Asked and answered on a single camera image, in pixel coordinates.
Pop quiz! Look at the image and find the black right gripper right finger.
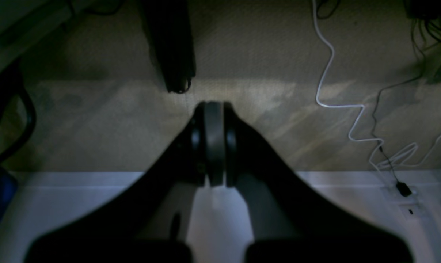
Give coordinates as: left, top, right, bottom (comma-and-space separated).
224, 103, 414, 263

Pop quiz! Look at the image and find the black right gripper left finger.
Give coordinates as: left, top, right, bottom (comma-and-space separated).
25, 103, 206, 263

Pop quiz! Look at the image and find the black chair base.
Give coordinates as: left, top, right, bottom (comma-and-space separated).
0, 59, 37, 164

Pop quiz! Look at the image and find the black table leg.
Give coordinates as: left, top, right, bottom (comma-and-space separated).
137, 0, 196, 94

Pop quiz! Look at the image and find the black cable on floor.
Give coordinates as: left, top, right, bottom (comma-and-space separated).
372, 15, 441, 198

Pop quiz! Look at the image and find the white wall socket plate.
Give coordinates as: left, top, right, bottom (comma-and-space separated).
380, 185, 428, 220

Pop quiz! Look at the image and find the white cable on floor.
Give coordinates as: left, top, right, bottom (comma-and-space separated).
312, 0, 441, 172

